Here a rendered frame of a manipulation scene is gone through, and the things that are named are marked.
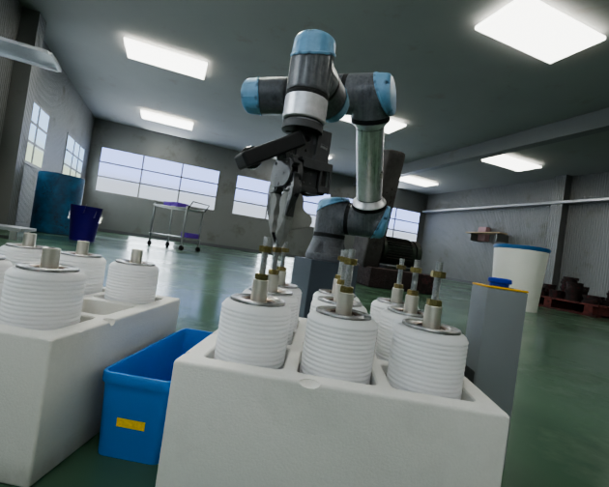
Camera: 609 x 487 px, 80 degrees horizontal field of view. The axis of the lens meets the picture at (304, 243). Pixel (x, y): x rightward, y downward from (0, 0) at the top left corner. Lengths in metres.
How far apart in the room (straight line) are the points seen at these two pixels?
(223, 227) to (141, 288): 10.85
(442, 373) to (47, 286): 0.52
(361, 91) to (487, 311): 0.68
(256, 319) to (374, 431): 0.19
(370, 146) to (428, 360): 0.79
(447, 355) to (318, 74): 0.47
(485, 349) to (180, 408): 0.51
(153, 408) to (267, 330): 0.21
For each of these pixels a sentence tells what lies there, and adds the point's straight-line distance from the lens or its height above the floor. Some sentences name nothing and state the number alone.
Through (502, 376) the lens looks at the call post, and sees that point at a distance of 0.76.
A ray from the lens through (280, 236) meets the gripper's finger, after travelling 0.60.
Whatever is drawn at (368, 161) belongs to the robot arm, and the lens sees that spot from 1.17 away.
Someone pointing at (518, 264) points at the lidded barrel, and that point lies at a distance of 4.63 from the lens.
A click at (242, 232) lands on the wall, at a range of 11.71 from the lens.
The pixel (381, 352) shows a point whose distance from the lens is 0.62.
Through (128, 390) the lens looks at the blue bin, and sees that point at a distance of 0.61.
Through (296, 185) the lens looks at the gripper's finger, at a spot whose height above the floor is 0.43.
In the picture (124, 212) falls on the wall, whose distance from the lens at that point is 11.56.
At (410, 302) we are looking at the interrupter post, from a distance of 0.63.
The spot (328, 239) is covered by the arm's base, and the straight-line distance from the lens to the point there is 1.28.
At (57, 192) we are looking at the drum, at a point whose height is 0.64.
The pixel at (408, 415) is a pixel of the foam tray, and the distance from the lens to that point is 0.47.
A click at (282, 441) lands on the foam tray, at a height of 0.11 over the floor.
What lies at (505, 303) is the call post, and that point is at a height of 0.29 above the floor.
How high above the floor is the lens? 0.33
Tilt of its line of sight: 1 degrees up
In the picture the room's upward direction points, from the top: 8 degrees clockwise
